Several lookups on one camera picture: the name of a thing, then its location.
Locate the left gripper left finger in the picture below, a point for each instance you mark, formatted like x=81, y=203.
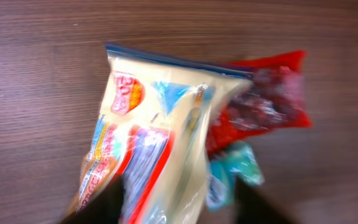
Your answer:
x=104, y=209

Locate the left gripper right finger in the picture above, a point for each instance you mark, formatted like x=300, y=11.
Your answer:
x=253, y=208

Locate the small teal tissue pack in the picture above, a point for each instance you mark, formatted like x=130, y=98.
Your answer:
x=235, y=162

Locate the cream wet wipes pack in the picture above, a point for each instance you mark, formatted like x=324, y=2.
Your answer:
x=151, y=131

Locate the red candy bag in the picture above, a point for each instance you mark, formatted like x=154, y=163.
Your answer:
x=274, y=101

